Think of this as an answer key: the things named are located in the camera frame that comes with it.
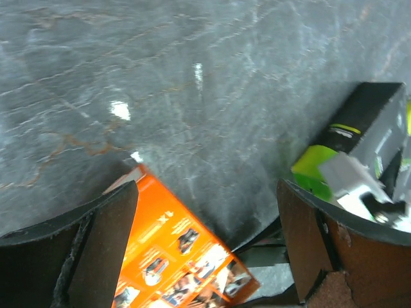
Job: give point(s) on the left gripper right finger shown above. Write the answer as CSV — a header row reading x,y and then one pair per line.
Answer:
x,y
338,259

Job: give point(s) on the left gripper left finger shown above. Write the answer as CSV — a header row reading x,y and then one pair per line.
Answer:
x,y
72,260

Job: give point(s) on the orange razor box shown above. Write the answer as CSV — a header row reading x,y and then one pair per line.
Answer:
x,y
172,259

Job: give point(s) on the green black razor pack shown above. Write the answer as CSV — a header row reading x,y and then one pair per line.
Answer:
x,y
360,161

